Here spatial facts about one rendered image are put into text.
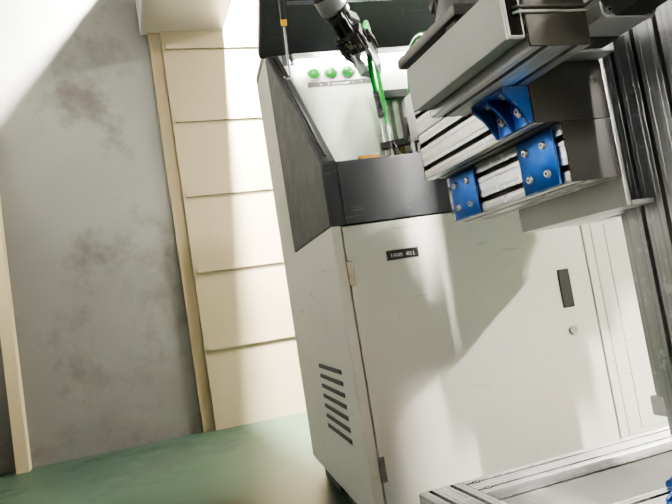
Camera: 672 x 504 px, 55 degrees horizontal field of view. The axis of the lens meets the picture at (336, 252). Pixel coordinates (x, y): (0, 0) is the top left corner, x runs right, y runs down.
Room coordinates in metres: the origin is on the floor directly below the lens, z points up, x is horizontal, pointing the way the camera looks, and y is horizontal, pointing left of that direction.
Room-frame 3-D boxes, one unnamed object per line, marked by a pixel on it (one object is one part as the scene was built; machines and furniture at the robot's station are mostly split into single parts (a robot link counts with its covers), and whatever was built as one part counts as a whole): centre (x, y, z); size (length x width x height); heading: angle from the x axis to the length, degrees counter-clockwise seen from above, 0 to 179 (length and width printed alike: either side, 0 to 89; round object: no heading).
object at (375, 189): (1.64, -0.33, 0.87); 0.62 x 0.04 x 0.16; 103
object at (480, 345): (1.63, -0.33, 0.44); 0.65 x 0.02 x 0.68; 103
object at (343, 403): (1.90, -0.27, 0.39); 0.70 x 0.58 x 0.79; 103
